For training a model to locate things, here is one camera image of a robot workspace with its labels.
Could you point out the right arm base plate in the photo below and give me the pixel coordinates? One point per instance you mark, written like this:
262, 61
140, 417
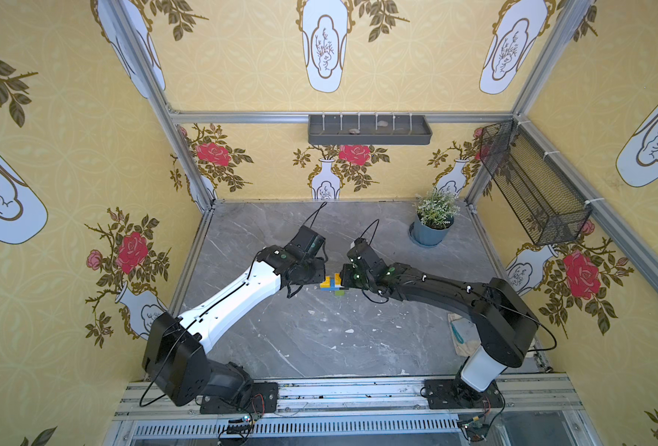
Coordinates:
455, 394

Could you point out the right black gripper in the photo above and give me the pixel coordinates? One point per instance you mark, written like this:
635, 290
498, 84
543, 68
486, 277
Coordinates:
349, 276

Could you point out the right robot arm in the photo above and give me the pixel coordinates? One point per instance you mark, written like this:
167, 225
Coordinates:
505, 325

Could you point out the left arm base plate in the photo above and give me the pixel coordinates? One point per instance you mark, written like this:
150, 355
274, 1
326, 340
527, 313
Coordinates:
261, 398

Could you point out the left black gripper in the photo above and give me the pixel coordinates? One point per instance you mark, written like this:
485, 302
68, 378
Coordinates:
314, 273

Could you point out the potted plant blue pot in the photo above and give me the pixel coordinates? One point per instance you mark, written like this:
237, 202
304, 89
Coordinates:
435, 215

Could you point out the blue long lego brick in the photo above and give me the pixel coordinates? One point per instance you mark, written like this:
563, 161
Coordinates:
339, 288

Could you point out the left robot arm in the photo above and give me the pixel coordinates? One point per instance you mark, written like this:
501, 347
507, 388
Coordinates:
176, 356

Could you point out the black wire mesh basket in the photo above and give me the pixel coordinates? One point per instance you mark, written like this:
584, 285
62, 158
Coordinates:
545, 201

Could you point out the aluminium front rail frame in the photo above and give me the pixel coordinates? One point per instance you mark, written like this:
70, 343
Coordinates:
540, 409

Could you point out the grey wall shelf tray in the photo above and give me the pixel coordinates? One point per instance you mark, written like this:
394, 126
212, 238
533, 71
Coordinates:
369, 129

